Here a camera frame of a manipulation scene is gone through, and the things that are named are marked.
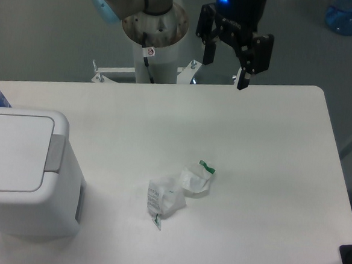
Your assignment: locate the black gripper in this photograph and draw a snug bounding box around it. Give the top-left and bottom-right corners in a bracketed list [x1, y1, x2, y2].
[195, 0, 275, 90]

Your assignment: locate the white push-lid trash can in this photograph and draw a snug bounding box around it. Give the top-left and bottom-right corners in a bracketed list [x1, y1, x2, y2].
[0, 108, 86, 237]

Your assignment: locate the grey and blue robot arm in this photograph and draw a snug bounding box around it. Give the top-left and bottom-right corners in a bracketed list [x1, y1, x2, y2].
[92, 0, 274, 90]

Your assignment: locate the large blue water jug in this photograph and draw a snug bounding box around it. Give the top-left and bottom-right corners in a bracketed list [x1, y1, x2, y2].
[324, 0, 352, 36]

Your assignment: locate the crumpled white wrapper green strip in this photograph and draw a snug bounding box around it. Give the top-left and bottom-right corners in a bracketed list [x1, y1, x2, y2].
[179, 160, 216, 198]

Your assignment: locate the crumpled white wrapper with text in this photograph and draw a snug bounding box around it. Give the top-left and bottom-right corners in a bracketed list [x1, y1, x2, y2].
[147, 174, 187, 230]

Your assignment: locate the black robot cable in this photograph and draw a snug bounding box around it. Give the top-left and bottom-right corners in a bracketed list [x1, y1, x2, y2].
[139, 32, 159, 84]

